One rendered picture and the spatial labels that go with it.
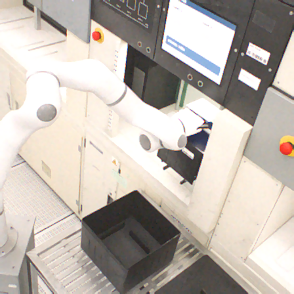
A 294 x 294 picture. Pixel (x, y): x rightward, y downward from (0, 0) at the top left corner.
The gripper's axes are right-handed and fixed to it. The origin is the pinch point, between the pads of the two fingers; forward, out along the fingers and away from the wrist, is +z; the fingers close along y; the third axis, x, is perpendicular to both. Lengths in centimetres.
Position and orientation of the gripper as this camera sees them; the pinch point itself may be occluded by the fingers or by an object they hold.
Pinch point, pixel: (203, 113)
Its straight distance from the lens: 170.3
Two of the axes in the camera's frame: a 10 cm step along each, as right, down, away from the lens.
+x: 1.5, -7.4, -6.6
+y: 6.7, 5.6, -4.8
